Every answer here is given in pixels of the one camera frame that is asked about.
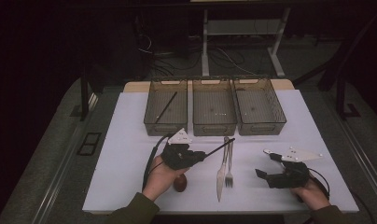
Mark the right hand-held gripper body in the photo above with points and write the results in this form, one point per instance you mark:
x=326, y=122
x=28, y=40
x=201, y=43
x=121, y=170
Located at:
x=292, y=179

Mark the steel fork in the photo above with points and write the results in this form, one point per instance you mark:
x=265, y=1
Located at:
x=229, y=174

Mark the white table board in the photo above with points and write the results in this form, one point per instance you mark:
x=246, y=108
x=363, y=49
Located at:
x=121, y=155

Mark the metal floor rail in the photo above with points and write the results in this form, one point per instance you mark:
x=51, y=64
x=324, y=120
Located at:
x=57, y=186
x=364, y=161

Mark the black chopstick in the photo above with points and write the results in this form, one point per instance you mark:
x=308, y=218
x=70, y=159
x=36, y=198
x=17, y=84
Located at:
x=166, y=107
x=220, y=146

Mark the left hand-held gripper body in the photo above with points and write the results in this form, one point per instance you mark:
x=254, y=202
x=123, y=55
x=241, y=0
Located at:
x=177, y=155

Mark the dark metal stand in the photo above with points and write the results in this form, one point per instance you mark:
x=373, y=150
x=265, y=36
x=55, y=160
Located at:
x=340, y=93

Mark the brown wooden spoon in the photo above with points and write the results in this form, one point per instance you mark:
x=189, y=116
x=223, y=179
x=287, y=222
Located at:
x=180, y=183

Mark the steel table knife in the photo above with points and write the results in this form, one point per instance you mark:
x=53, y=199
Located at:
x=220, y=180

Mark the person's right hand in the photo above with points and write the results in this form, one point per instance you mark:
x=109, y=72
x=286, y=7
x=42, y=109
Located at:
x=314, y=196

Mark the smoky clear plastic bin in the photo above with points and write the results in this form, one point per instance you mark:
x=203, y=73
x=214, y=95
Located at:
x=258, y=109
x=214, y=109
x=164, y=105

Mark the white metal stand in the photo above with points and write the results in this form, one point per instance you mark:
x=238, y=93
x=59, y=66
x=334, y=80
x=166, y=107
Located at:
x=204, y=46

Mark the person's left hand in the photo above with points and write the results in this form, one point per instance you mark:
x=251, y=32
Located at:
x=158, y=182

